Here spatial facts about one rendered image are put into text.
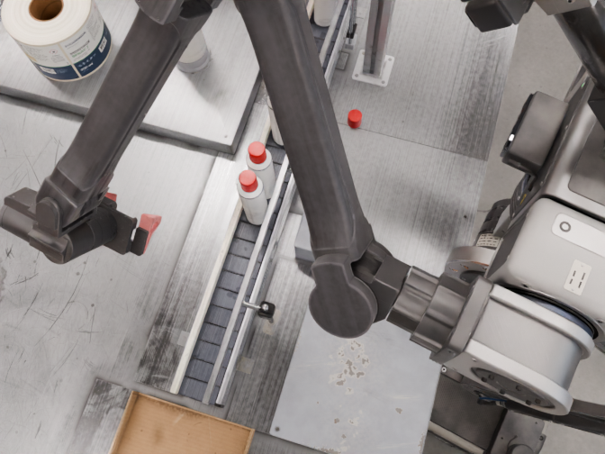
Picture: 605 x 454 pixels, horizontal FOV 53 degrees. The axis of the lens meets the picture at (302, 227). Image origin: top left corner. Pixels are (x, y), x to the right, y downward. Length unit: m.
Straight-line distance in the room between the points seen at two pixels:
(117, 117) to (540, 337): 0.53
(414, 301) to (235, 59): 0.98
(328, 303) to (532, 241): 0.23
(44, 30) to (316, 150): 0.98
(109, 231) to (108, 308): 0.46
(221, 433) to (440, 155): 0.79
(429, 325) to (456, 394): 1.27
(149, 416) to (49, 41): 0.83
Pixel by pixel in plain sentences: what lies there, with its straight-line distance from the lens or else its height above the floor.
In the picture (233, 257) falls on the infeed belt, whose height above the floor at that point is 0.88.
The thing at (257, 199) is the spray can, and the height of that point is 1.02.
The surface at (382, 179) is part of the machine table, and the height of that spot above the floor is 0.83.
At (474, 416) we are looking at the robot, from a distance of 1.95.
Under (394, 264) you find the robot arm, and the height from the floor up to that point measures 1.46.
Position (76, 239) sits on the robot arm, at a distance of 0.91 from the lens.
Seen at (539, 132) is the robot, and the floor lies 1.49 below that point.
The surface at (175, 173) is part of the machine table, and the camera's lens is 1.46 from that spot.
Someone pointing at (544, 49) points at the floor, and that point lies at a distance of 2.75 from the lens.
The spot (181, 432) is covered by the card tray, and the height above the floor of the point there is 0.83.
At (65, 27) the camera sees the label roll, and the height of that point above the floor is 1.02.
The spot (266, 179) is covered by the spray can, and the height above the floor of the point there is 0.99.
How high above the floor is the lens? 2.13
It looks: 71 degrees down
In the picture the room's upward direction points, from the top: 5 degrees counter-clockwise
